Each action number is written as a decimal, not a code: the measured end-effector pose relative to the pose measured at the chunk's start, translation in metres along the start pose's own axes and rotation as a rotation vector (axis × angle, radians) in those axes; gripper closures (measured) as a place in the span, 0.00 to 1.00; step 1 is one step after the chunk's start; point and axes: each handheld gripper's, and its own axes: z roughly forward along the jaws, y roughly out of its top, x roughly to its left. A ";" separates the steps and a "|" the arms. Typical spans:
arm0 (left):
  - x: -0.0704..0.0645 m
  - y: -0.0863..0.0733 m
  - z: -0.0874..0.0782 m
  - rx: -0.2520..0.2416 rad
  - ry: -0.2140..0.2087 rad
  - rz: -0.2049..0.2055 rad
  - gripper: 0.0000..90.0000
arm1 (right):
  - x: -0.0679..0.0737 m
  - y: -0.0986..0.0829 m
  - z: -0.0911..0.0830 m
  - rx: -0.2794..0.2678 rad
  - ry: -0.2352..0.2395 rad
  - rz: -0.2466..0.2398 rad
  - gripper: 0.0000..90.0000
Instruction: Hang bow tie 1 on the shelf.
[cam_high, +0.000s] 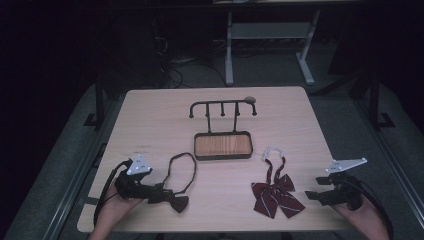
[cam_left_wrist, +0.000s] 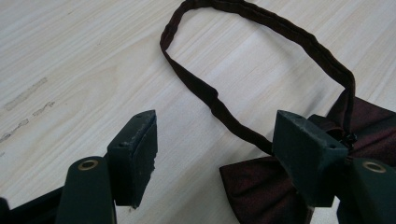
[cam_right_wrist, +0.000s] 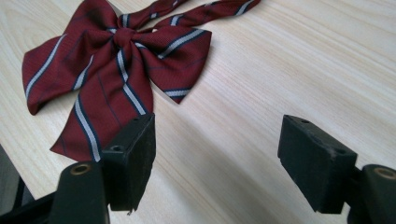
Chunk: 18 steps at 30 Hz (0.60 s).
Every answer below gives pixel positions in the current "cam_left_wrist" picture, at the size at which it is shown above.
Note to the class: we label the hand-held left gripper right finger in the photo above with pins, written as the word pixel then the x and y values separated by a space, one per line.
pixel 306 158

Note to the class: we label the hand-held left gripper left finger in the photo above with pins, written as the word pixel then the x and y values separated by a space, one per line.
pixel 132 158

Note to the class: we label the dark maroon bow tie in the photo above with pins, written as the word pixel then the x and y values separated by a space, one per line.
pixel 258 189

